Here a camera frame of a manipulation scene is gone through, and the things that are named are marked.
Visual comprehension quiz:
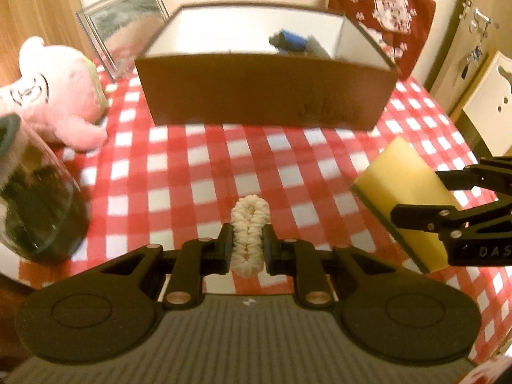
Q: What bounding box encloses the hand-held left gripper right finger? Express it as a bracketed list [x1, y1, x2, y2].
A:
[262, 224, 452, 309]

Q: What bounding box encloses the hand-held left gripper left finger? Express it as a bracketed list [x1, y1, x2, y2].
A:
[40, 224, 235, 309]

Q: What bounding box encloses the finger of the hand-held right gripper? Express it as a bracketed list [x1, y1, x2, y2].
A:
[390, 198, 512, 244]
[434, 158, 512, 198]

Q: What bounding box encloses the cream scrunchie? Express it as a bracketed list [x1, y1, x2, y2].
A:
[230, 194, 270, 276]

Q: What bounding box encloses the yellow sponge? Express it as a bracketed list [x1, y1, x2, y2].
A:
[350, 136, 462, 275]

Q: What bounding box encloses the brown cardboard box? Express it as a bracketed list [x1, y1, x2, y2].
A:
[134, 3, 401, 132]

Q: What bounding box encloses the blue grey striped sock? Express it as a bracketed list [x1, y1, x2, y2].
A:
[268, 28, 310, 54]

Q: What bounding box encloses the white chair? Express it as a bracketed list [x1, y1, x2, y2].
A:
[462, 50, 512, 156]

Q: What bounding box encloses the red white checkered tablecloth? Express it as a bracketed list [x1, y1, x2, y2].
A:
[18, 58, 512, 369]

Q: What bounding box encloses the hanging key charm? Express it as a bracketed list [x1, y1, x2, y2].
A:
[456, 44, 484, 81]

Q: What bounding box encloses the glass jar with dark lid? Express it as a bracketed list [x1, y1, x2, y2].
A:
[0, 114, 91, 265]

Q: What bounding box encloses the pink plush toy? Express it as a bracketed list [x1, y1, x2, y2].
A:
[0, 36, 109, 153]

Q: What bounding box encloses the wooden side panel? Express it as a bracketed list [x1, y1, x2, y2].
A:
[0, 0, 84, 89]

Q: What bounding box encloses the silver door handle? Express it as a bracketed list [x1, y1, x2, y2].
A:
[460, 0, 500, 36]

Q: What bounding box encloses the clear picture frame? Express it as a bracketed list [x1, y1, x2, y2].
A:
[76, 0, 171, 81]

